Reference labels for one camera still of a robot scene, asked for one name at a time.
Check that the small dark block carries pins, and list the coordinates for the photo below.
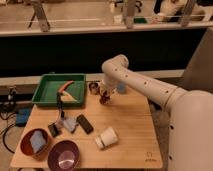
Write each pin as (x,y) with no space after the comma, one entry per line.
(54,130)

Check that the green plastic tray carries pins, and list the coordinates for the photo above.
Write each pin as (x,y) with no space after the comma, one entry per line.
(46,91)

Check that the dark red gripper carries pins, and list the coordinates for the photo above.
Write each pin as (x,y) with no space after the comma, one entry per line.
(104,97)

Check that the purple bowl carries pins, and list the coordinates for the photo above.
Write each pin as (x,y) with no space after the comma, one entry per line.
(63,156)

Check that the wooden table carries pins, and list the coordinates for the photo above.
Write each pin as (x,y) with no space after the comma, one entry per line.
(129,115)

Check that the blue cup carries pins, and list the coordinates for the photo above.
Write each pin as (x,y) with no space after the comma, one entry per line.
(121,88)

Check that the white paper cup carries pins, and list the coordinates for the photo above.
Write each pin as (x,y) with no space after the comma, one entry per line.
(107,138)

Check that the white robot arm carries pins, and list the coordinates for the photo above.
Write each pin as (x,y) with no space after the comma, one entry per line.
(191,112)

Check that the black rectangular block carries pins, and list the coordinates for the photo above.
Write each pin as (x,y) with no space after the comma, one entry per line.
(85,124)

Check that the blue box on floor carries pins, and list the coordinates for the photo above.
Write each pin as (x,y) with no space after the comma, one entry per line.
(22,116)

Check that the brown bowl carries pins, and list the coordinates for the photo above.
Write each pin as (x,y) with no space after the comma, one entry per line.
(26,147)

